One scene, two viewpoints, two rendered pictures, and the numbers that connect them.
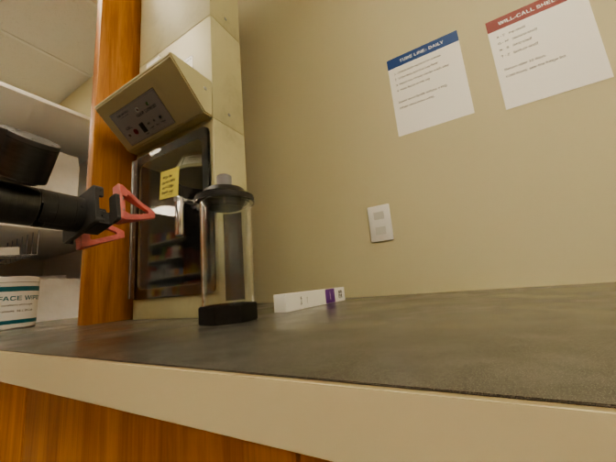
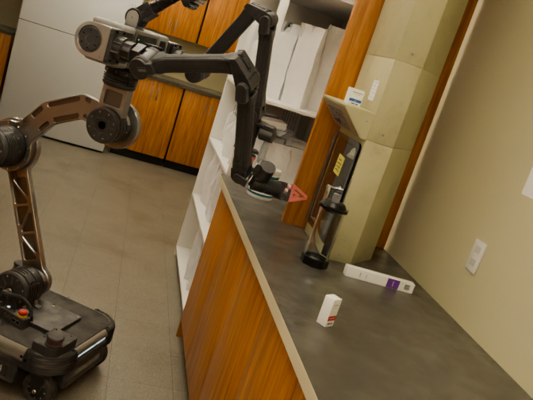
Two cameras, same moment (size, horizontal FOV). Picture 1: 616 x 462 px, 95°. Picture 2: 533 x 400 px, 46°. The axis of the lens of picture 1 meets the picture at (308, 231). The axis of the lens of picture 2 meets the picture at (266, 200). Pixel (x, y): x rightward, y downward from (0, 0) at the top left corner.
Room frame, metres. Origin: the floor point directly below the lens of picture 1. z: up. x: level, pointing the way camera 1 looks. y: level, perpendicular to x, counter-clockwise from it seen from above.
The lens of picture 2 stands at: (-1.15, -1.28, 1.59)
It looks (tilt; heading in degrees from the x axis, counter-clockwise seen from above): 13 degrees down; 47
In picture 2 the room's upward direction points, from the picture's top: 18 degrees clockwise
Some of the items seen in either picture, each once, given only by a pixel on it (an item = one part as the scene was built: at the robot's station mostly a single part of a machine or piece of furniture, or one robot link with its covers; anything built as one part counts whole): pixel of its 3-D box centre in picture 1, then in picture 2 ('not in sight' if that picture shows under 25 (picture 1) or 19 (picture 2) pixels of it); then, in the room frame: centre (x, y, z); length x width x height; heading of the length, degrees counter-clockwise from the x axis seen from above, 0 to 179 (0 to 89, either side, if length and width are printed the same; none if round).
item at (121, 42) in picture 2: not in sight; (123, 49); (-0.10, 0.76, 1.45); 0.09 x 0.08 x 0.12; 35
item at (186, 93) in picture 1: (150, 111); (343, 115); (0.65, 0.37, 1.46); 0.32 x 0.12 x 0.10; 61
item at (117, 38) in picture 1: (170, 117); (388, 80); (0.94, 0.47, 1.64); 0.49 x 0.03 x 1.40; 151
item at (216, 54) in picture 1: (208, 181); (373, 161); (0.81, 0.29, 1.32); 0.32 x 0.25 x 0.77; 61
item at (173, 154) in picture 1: (168, 216); (331, 185); (0.69, 0.35, 1.19); 0.30 x 0.01 x 0.40; 61
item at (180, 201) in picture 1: (185, 215); (330, 196); (0.61, 0.27, 1.17); 0.05 x 0.03 x 0.10; 151
